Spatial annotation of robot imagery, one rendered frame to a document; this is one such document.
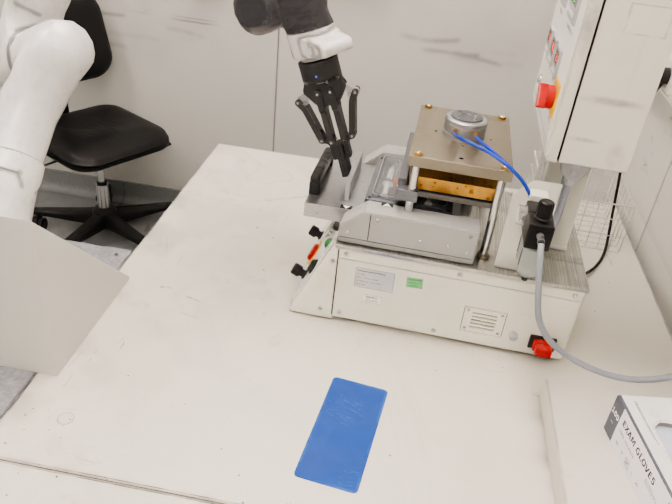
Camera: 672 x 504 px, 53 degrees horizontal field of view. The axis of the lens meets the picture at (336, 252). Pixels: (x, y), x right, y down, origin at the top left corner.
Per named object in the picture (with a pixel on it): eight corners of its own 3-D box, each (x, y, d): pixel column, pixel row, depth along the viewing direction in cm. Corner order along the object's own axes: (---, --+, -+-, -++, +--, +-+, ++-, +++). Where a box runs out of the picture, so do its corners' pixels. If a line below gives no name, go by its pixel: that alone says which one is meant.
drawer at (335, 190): (459, 195, 145) (466, 162, 141) (455, 246, 126) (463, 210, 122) (325, 172, 148) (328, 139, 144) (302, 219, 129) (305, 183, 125)
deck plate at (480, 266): (568, 204, 148) (569, 201, 147) (588, 293, 119) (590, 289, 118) (363, 170, 153) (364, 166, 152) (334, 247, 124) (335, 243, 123)
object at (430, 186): (497, 164, 139) (507, 121, 134) (498, 214, 120) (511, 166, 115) (414, 151, 141) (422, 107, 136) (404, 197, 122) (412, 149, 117)
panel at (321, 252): (321, 232, 161) (361, 174, 151) (290, 304, 136) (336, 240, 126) (314, 227, 161) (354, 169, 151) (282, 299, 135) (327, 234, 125)
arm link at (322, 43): (293, 26, 126) (301, 55, 129) (274, 43, 116) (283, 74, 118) (356, 12, 123) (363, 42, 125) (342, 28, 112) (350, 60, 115)
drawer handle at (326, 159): (333, 164, 143) (334, 147, 141) (318, 195, 130) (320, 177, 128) (323, 163, 143) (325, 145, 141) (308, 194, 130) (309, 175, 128)
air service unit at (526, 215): (532, 251, 119) (555, 176, 111) (538, 298, 107) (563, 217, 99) (503, 246, 120) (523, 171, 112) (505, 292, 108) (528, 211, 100)
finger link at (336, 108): (329, 83, 128) (336, 82, 128) (345, 138, 133) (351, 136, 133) (324, 90, 125) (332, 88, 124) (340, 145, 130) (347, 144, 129)
